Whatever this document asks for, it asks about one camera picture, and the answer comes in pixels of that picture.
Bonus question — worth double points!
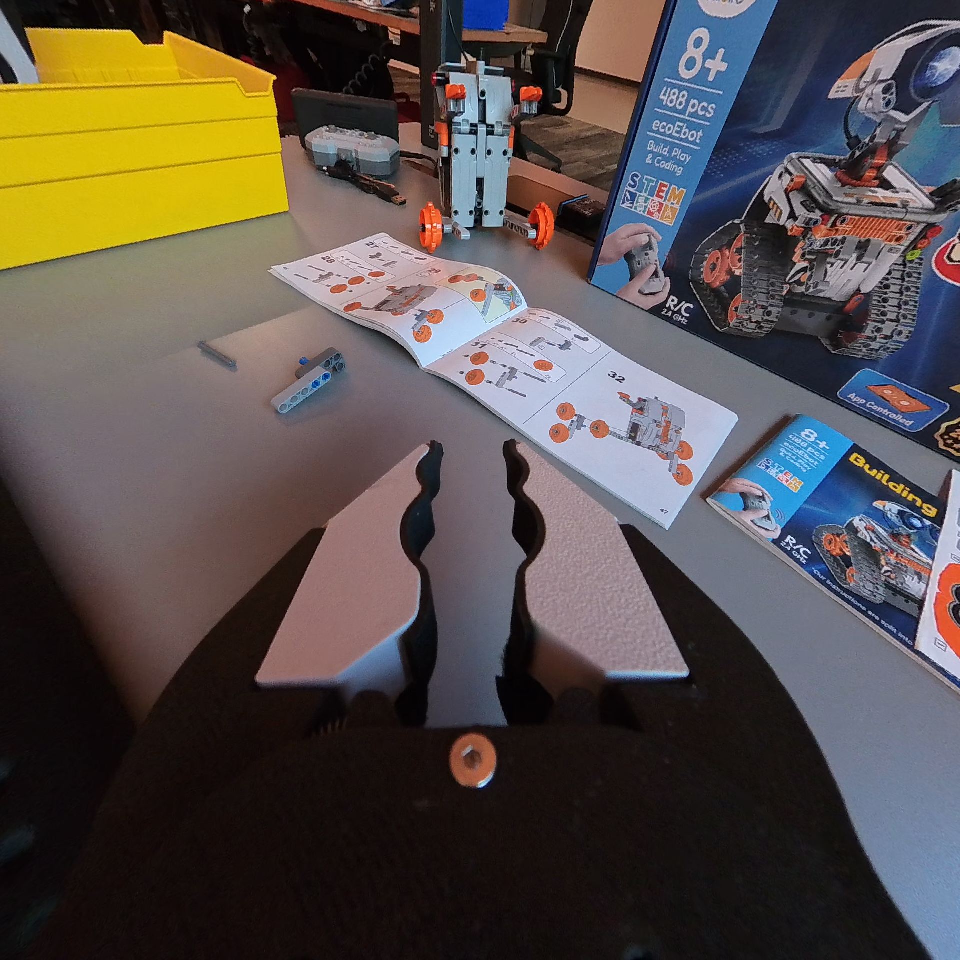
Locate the white orange booklet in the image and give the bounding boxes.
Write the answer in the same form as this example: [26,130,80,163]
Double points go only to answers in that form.
[912,467,960,693]

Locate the grey beam with blue pin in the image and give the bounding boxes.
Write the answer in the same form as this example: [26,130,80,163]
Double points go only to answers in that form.
[270,347,348,417]

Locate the black office chair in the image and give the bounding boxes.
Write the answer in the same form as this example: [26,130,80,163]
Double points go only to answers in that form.
[510,0,595,115]

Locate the grey desk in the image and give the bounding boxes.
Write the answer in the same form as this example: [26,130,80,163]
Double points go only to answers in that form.
[0,135,960,960]

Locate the yellow plastic bin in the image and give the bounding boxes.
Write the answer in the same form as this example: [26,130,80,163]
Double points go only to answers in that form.
[0,27,292,273]

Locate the black cable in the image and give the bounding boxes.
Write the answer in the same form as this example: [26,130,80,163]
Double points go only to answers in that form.
[323,158,411,208]

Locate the black flat box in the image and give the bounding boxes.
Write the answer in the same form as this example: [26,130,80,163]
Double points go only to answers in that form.
[291,86,403,145]

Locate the open white instruction booklet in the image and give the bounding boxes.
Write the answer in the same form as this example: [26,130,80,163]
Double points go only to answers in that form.
[270,231,741,531]

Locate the grey battery box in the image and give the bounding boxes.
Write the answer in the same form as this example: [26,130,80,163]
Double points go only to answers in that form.
[303,125,403,180]

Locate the small black module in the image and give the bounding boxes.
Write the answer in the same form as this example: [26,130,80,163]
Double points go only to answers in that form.
[557,191,606,243]

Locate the blue toy robot box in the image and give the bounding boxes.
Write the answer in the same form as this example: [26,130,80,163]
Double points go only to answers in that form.
[590,0,960,453]

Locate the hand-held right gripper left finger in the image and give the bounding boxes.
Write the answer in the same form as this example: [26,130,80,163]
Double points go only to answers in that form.
[255,440,445,709]

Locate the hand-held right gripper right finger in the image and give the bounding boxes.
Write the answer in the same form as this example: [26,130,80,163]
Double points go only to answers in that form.
[498,440,693,709]

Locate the small colourful booklet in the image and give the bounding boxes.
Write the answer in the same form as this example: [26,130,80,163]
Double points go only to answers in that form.
[705,414,955,661]

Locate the long wooden office table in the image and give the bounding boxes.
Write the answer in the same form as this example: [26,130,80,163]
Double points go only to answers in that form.
[293,0,550,48]

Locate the grey orange robot model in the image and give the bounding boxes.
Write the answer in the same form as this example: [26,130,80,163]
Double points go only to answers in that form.
[417,60,558,253]

